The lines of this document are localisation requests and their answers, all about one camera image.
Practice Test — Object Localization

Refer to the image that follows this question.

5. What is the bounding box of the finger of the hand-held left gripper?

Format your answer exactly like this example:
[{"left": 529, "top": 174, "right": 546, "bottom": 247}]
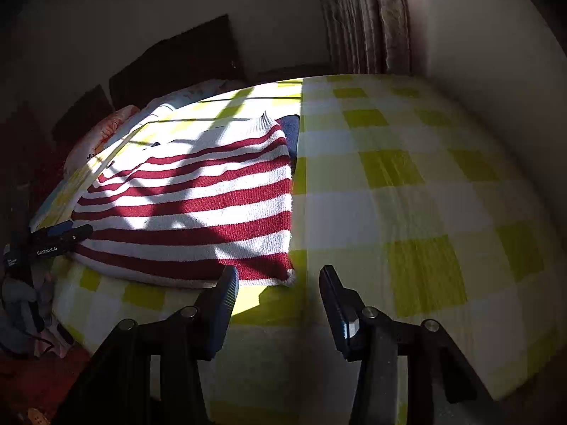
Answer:
[
  {"left": 30, "top": 220, "right": 74, "bottom": 242},
  {"left": 52, "top": 224, "right": 94, "bottom": 249}
]

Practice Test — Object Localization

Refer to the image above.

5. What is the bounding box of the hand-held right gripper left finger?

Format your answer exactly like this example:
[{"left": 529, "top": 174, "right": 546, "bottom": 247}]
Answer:
[{"left": 53, "top": 266, "right": 240, "bottom": 425}]

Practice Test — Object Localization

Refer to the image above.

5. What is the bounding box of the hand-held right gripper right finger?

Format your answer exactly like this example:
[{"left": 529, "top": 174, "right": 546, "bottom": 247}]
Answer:
[{"left": 320, "top": 266, "right": 510, "bottom": 425}]

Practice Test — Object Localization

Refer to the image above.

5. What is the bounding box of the red white navy striped sweater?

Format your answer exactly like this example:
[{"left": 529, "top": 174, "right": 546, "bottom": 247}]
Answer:
[{"left": 71, "top": 110, "right": 298, "bottom": 288}]

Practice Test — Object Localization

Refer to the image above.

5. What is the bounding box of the grey cloth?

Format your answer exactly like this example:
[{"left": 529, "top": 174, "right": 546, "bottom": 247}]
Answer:
[{"left": 0, "top": 272, "right": 60, "bottom": 357}]

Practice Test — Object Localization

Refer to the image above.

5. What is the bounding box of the orange floral pillow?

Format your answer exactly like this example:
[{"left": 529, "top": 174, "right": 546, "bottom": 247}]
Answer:
[{"left": 63, "top": 104, "right": 142, "bottom": 174}]

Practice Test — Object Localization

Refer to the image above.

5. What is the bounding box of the red cloth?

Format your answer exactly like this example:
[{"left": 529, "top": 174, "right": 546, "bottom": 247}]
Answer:
[{"left": 0, "top": 347, "right": 91, "bottom": 425}]

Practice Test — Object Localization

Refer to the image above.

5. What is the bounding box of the bed with yellow checkered sheet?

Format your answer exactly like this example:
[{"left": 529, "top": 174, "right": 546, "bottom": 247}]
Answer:
[{"left": 30, "top": 73, "right": 567, "bottom": 425}]

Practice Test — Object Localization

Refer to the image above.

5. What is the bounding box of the folded light blue quilt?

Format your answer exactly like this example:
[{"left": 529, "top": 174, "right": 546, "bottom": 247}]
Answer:
[{"left": 133, "top": 91, "right": 209, "bottom": 125}]

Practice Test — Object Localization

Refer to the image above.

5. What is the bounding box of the dark wooden headboard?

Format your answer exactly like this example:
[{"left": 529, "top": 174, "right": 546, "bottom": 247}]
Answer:
[{"left": 52, "top": 13, "right": 246, "bottom": 142}]

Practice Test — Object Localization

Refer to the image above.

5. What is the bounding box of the dark nightstand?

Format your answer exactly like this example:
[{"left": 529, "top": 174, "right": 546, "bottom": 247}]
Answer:
[{"left": 259, "top": 63, "right": 335, "bottom": 84}]

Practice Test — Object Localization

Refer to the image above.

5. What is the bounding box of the brown floral curtain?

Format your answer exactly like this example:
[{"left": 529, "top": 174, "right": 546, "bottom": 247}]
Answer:
[{"left": 318, "top": 0, "right": 412, "bottom": 76}]

